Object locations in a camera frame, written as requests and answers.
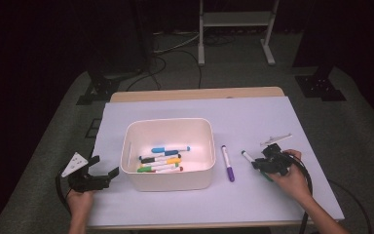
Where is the purple marker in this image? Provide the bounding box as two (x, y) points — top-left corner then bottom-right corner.
(220, 144), (237, 183)

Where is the person's left hand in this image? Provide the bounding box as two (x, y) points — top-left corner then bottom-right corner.
(65, 189), (95, 219)

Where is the black stand base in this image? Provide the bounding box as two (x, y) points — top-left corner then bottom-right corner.
(294, 66), (348, 102)
(76, 71), (122, 106)

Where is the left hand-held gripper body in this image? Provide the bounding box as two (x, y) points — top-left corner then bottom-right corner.
(60, 151), (111, 193)

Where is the person's right hand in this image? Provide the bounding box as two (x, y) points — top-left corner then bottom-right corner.
(267, 148), (313, 204)

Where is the light green marker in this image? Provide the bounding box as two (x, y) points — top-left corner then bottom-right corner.
(136, 163), (180, 174)

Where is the black floor cable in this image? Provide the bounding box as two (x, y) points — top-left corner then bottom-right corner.
(155, 48), (204, 90)
(126, 55), (168, 92)

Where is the black floor frame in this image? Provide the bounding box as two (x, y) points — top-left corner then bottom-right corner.
(84, 118), (102, 139)

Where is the left hand-held gripper cable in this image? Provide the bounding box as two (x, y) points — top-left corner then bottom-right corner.
(55, 167), (74, 217)

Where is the right hand-held gripper cable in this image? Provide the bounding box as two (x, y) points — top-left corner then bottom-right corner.
(286, 153), (315, 234)

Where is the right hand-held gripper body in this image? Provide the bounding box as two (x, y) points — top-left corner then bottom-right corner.
(259, 133), (293, 177)

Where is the thin black cable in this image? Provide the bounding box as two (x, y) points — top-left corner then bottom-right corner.
(329, 178), (373, 234)

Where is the red marker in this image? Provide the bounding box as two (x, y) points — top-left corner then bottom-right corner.
(154, 166), (184, 174)

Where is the white plastic storage box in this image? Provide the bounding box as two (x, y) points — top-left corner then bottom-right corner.
(120, 117), (217, 193)

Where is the light blue marker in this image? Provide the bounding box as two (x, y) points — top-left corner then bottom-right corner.
(150, 145), (192, 154)

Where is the white metal frame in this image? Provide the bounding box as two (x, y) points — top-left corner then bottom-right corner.
(197, 0), (281, 67)

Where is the grey floor cable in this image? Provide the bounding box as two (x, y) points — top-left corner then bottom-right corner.
(153, 32), (200, 55)

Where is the black marker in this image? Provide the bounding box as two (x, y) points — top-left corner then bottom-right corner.
(140, 154), (183, 165)

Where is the white sheet covered board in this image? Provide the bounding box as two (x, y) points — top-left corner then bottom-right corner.
(86, 96), (346, 228)

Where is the hand-held gripper cable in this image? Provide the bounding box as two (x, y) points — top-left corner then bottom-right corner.
(286, 153), (315, 234)
(55, 167), (74, 217)

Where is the dark blue marker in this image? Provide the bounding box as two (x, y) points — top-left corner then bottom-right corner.
(138, 149), (180, 161)

